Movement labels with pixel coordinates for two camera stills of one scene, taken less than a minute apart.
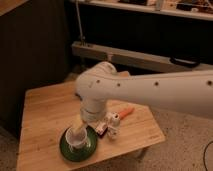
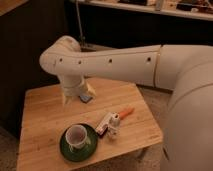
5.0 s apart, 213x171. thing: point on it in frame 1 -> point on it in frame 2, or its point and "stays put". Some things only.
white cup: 76,137 stays put
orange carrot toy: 126,112 stays put
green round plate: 82,153 stays put
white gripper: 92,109 -> 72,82
